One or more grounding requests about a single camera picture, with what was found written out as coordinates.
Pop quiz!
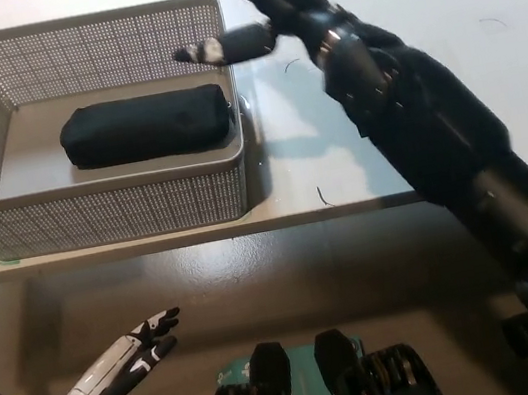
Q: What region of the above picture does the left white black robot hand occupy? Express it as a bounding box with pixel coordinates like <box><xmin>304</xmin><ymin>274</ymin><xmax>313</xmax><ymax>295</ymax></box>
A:
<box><xmin>12</xmin><ymin>306</ymin><xmax>196</xmax><ymax>395</ymax></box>

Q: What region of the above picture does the grey perforated plastic basket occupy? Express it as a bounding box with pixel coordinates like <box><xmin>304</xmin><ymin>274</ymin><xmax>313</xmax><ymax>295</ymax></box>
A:
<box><xmin>0</xmin><ymin>0</ymin><xmax>262</xmax><ymax>264</ymax></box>

